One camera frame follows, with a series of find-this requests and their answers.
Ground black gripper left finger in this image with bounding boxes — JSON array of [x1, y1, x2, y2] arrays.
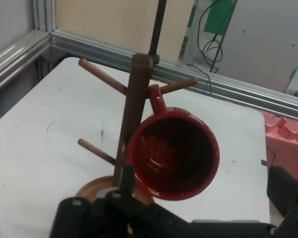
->
[[49, 165, 192, 238]]

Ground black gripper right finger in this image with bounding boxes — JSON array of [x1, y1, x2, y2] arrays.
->
[[266, 165, 298, 238]]

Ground red enamel mug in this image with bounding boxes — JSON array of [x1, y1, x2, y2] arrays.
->
[[128, 84, 221, 201]]

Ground pink foam block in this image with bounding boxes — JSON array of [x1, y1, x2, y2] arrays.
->
[[260, 110, 298, 189]]

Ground brown wooden mug tree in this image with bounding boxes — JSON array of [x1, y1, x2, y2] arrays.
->
[[76, 53, 199, 206]]

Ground green plastic object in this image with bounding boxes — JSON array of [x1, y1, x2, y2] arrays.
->
[[204, 0, 238, 36]]

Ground beige wooden board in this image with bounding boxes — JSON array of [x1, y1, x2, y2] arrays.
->
[[56, 0, 197, 64]]

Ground black tripod stand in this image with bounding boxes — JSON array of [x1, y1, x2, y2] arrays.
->
[[148, 0, 170, 65]]

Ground aluminium side frame rail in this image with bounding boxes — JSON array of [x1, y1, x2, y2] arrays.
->
[[51, 28, 298, 123]]

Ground thin black hanging cable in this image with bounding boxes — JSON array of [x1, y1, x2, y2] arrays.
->
[[186, 0, 224, 97]]

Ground aluminium back frame rail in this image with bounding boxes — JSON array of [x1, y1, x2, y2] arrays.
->
[[0, 31, 53, 96]]

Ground aluminium corner frame post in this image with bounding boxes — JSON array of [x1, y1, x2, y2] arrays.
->
[[33, 0, 57, 34]]

